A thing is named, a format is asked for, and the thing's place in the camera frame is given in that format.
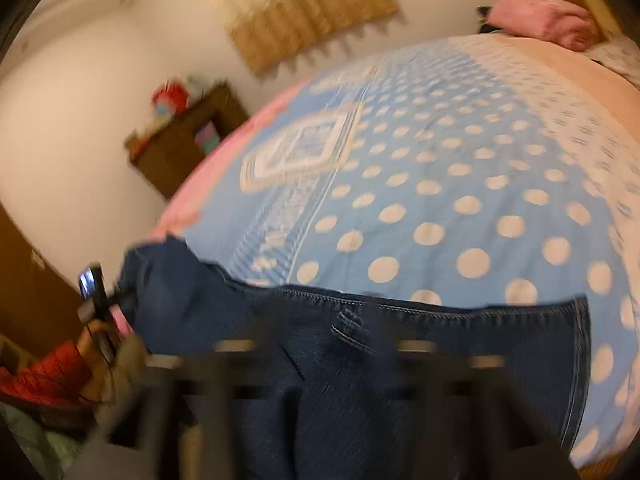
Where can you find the beige curtain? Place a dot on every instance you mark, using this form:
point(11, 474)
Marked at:
point(300, 5)

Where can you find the small dark object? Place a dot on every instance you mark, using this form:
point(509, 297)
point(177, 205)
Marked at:
point(483, 17)

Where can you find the pink pillow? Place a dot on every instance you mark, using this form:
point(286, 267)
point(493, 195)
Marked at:
point(542, 17)

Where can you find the blue polka dot bedsheet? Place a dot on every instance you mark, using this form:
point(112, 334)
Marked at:
point(450, 170)

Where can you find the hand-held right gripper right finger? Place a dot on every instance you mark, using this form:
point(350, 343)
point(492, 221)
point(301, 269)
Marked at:
point(430, 385)

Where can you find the dark blue denim pants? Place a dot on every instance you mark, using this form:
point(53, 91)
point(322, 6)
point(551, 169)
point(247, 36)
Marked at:
point(400, 325)

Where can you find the green cloth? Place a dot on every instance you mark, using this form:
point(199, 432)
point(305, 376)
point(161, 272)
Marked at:
point(35, 440)

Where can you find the red toy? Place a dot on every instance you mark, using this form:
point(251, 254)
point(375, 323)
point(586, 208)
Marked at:
point(171, 94)

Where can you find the brown wooden door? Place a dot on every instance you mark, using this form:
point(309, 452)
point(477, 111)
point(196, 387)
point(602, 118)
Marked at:
point(30, 280)

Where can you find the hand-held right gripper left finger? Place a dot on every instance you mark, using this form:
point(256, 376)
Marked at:
point(230, 385)

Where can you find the brown wooden nightstand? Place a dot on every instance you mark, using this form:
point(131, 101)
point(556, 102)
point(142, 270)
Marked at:
point(175, 150)

